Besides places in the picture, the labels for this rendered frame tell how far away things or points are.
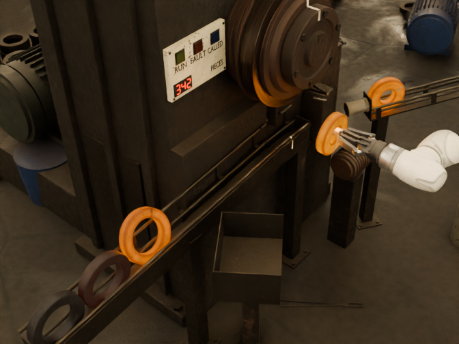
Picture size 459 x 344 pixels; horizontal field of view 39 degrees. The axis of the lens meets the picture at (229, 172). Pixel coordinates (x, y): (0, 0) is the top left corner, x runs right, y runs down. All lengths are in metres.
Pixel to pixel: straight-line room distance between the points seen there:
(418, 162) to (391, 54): 2.42
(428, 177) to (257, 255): 0.60
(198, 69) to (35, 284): 1.37
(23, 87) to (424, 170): 1.81
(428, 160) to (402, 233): 1.05
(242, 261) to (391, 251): 1.08
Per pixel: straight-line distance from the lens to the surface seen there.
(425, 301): 2.90
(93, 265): 1.95
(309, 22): 2.11
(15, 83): 3.09
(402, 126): 3.83
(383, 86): 2.71
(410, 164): 2.14
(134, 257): 2.08
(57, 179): 3.11
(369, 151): 2.21
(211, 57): 2.12
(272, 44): 2.09
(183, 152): 2.14
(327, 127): 2.23
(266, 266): 2.13
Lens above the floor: 2.18
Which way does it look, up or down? 40 degrees down
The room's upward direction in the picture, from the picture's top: 2 degrees counter-clockwise
